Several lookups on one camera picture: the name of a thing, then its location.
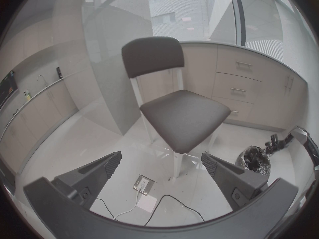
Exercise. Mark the beige cabinet with drawers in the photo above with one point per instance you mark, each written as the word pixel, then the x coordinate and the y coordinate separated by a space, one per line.
pixel 274 103

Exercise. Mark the grey padded white chair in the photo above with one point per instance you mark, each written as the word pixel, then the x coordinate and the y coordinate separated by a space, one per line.
pixel 184 118

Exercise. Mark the black plastic bag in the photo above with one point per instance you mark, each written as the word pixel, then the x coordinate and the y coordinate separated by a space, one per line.
pixel 264 169

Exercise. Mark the beige counter cabinet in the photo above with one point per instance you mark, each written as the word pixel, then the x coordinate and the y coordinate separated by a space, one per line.
pixel 37 118

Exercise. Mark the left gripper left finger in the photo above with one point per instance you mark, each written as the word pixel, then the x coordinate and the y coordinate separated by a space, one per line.
pixel 92 183

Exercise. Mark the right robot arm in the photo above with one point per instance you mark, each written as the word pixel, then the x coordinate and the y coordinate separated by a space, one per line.
pixel 300 134

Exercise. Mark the window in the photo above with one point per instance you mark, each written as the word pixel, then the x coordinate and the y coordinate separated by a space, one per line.
pixel 174 9

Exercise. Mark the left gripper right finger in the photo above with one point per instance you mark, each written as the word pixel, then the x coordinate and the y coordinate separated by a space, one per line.
pixel 236 183

